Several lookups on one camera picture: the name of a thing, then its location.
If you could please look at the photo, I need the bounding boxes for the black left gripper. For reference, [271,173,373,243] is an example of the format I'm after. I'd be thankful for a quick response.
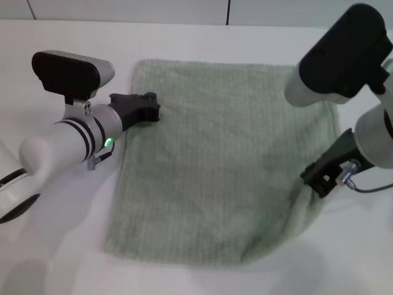
[109,91,162,131]

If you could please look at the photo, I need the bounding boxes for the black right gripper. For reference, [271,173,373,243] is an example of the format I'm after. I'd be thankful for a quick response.
[300,128,374,199]

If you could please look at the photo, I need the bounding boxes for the light green ribbed towel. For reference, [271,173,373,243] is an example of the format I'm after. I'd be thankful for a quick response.
[103,58,342,270]

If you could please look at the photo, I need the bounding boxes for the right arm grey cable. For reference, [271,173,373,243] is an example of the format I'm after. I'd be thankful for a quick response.
[334,159,393,194]

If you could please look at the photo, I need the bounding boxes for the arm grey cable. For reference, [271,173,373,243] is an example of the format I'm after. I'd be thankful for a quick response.
[334,159,393,194]
[88,143,116,171]

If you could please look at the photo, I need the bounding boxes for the left arm grey cable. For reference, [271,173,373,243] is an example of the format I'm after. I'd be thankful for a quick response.
[88,143,116,171]

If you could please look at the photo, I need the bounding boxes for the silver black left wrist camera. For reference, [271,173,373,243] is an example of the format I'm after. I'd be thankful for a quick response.
[31,50,115,124]

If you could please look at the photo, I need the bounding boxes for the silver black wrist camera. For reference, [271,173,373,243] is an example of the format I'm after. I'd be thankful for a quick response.
[284,2,393,107]
[31,50,115,124]

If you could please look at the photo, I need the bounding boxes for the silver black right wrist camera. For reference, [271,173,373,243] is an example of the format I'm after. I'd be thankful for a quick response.
[284,2,393,107]

